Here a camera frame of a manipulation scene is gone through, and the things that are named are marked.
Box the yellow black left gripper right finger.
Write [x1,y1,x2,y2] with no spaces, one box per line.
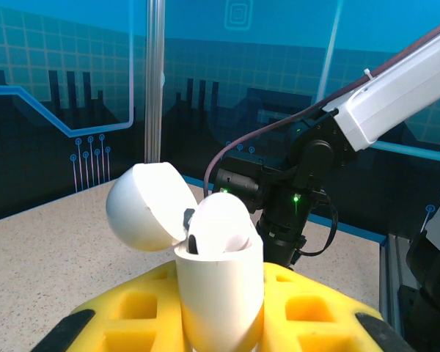
[260,260,417,352]

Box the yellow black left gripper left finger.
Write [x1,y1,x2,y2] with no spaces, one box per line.
[31,260,186,352]

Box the white earbud charging case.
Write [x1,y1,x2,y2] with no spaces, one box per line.
[105,162,265,352]

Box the white wireless earbud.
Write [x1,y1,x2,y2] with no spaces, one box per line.
[188,192,256,254]

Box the short black wrist cable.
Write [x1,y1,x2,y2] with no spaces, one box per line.
[295,196,339,257]

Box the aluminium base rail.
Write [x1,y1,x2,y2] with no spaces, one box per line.
[379,234,408,331]

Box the aluminium frame post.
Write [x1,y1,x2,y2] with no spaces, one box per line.
[144,0,166,166]

